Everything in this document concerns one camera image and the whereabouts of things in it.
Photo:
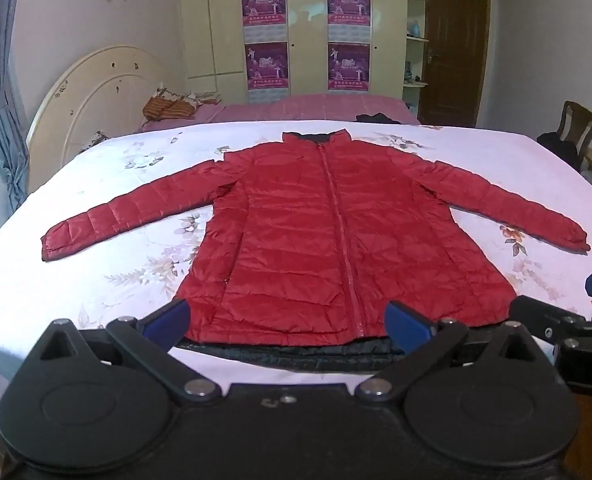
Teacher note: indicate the pale blue shelf ornament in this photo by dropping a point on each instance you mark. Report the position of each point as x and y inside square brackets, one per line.
[416, 27]

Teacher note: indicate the cream corner shelf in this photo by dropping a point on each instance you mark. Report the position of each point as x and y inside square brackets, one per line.
[416, 90]

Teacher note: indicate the pink bed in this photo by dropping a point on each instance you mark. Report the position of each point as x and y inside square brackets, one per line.
[301, 107]

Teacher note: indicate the teal shelf ornament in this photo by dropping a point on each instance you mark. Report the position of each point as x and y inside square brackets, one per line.
[410, 72]

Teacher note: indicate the dark cloth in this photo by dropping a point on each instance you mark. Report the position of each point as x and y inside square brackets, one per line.
[376, 118]

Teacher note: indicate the red down jacket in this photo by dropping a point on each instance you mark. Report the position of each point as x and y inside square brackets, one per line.
[301, 235]

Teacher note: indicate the orange striped bag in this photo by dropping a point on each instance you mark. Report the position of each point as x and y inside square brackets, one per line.
[166, 106]

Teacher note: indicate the wooden chair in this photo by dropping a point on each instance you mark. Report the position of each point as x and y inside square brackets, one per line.
[578, 120]

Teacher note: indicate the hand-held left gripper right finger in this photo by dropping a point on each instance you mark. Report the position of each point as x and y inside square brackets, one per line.
[408, 325]

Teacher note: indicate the purple wall poster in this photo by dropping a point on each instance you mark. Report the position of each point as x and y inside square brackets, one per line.
[348, 7]
[267, 67]
[349, 67]
[263, 10]

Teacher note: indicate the black bag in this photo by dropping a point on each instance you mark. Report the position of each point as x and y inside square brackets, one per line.
[558, 150]

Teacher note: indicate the white floral blanket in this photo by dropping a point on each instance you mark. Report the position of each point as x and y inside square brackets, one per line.
[101, 170]

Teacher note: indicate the brown wooden door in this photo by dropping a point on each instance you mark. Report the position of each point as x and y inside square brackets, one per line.
[456, 50]

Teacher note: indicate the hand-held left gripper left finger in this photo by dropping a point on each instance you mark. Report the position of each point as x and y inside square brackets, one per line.
[168, 317]

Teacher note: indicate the cream wardrobe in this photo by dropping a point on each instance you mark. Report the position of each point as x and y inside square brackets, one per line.
[306, 35]

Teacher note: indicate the cream arched headboard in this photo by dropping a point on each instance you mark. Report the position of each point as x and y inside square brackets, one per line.
[91, 90]

